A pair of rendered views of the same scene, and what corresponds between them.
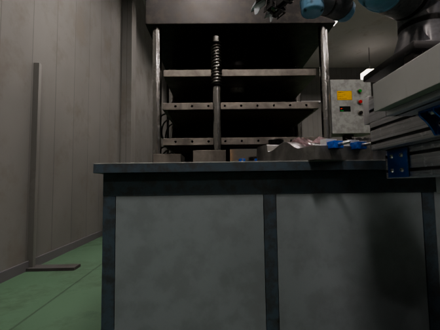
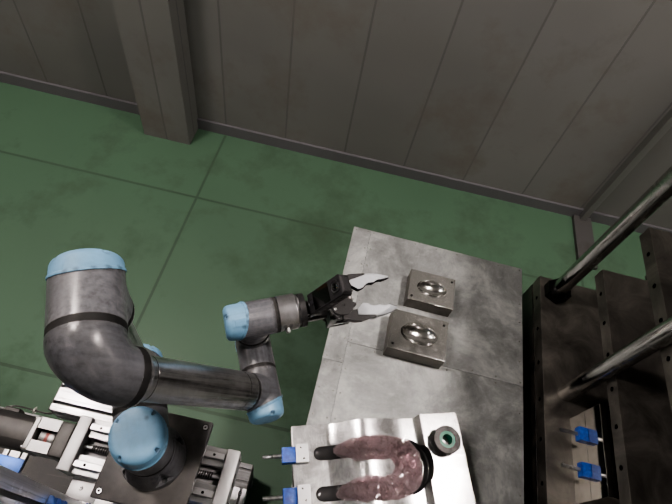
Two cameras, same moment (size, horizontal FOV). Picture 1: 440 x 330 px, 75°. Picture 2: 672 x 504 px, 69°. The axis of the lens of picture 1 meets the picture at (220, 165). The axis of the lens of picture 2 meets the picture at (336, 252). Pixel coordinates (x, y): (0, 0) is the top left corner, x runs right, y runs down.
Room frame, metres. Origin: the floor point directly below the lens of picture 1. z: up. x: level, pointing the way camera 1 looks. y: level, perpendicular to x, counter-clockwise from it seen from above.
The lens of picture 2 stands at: (1.07, -0.75, 2.37)
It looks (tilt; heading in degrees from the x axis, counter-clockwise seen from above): 55 degrees down; 91
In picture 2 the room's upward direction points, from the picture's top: 14 degrees clockwise
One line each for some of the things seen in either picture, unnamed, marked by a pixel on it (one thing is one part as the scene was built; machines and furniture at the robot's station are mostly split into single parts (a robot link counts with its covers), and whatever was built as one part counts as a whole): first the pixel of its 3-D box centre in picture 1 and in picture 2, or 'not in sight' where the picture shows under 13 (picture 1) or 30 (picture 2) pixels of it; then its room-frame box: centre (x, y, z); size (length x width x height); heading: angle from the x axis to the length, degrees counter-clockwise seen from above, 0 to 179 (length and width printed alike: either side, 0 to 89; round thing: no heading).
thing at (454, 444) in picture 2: (275, 143); (445, 440); (1.50, -0.30, 0.93); 0.08 x 0.08 x 0.04
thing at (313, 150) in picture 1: (304, 152); (378, 466); (1.34, -0.40, 0.85); 0.50 x 0.26 x 0.11; 18
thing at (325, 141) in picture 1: (336, 144); (285, 455); (1.06, -0.44, 0.85); 0.13 x 0.05 x 0.05; 18
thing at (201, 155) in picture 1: (209, 159); (415, 338); (1.40, 0.05, 0.83); 0.20 x 0.15 x 0.07; 1
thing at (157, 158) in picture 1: (169, 161); (429, 292); (1.42, 0.25, 0.83); 0.17 x 0.13 x 0.06; 1
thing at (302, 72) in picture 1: (236, 88); not in sight; (2.36, -0.15, 1.51); 1.10 x 0.70 x 0.05; 91
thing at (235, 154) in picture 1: (245, 164); (665, 473); (2.22, -0.20, 0.87); 0.50 x 0.27 x 0.17; 1
